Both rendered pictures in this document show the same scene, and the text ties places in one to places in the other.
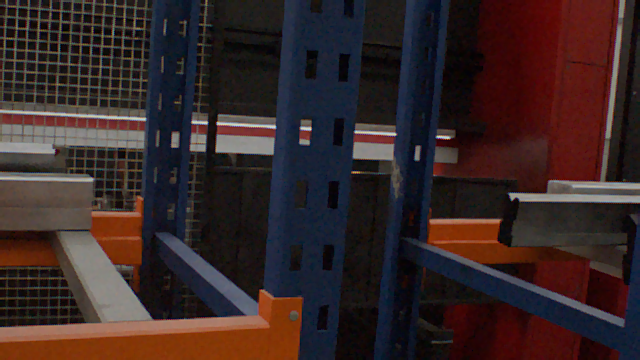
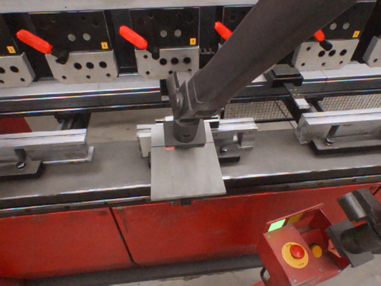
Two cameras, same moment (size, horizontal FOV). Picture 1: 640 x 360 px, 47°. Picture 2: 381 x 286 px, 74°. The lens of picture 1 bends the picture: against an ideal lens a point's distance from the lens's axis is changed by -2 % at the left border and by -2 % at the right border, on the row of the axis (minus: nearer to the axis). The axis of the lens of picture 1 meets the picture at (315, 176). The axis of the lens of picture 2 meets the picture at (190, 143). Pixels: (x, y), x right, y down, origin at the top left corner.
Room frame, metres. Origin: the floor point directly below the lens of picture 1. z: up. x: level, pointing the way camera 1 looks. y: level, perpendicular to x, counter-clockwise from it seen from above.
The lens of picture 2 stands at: (3.36, 0.43, 1.51)
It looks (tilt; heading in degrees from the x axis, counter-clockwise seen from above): 45 degrees down; 195
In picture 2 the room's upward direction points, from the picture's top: straight up
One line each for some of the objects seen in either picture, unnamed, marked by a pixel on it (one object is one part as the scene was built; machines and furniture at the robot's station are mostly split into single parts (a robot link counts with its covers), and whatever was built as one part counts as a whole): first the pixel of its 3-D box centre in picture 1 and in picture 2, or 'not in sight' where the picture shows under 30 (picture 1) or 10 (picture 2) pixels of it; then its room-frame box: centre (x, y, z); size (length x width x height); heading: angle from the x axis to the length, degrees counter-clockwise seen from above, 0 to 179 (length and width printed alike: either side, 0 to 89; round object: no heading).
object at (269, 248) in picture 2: not in sight; (303, 250); (2.97, 0.68, 0.75); 0.20 x 0.16 x 0.18; 125
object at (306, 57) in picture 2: (148, 171); (323, 32); (2.64, 0.59, 1.26); 0.15 x 0.09 x 0.17; 112
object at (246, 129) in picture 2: not in sight; (196, 137); (2.75, 0.29, 0.92); 0.39 x 0.06 x 0.10; 112
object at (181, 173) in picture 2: not in sight; (183, 156); (2.91, 0.29, 1.00); 0.26 x 0.18 x 0.01; 22
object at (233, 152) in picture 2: not in sight; (194, 156); (2.81, 0.30, 0.89); 0.30 x 0.05 x 0.03; 112
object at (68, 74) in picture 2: not in sight; (81, 43); (2.86, 0.03, 1.26); 0.15 x 0.09 x 0.17; 112
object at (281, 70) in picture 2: not in sight; (290, 84); (2.48, 0.57, 1.01); 0.26 x 0.12 x 0.05; 22
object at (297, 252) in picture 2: not in sight; (296, 253); (3.00, 0.64, 0.79); 0.04 x 0.04 x 0.04
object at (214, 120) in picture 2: not in sight; (187, 123); (2.76, 0.26, 0.99); 0.20 x 0.03 x 0.03; 112
